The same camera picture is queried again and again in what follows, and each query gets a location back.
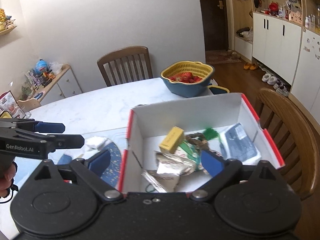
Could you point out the person's left hand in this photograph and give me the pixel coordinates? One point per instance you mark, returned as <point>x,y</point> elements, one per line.
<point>7,179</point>

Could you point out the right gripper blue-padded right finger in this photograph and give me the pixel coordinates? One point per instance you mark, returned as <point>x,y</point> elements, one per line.
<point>224,173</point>

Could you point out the white wall cabinet unit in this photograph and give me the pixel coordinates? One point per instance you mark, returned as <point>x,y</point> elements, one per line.
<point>283,36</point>

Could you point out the silver foil snack pouch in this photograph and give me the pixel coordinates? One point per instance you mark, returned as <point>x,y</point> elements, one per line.
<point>166,177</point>

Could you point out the green white correction tape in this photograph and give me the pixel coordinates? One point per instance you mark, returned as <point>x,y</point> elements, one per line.
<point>189,151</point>

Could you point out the brown wooden chair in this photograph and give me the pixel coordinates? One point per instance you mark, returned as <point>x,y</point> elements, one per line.
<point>126,65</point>

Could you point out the navy white wipes pack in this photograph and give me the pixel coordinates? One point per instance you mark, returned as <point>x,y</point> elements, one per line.
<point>236,144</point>

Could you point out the round blue placemat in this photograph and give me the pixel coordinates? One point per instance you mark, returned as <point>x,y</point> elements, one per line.
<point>111,175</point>

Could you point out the wooden wall shelf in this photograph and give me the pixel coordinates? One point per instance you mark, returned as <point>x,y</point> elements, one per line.
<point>7,31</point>

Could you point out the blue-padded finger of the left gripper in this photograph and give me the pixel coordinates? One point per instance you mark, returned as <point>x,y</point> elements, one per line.
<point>33,125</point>
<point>57,141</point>

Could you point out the yellow and blue colander basket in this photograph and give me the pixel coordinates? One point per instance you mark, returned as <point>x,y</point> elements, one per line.
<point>187,78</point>

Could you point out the red white snack bag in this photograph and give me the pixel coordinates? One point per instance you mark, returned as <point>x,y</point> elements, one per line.
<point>9,104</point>

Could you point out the red cardboard shoe box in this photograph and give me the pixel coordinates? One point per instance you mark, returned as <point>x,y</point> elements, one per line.
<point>149,124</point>

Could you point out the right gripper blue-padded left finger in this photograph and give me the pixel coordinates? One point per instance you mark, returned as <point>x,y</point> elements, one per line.
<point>89,172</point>

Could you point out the white beads plastic bag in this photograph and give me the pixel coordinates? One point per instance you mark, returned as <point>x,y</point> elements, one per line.
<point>95,143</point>

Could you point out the blue globe toy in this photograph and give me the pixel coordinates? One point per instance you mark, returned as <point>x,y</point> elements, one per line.
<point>41,67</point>

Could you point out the brown braided scrunchie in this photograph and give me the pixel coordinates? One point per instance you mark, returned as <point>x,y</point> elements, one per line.
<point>198,140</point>

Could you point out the yellow small carton box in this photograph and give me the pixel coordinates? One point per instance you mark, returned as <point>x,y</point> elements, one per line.
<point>173,139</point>

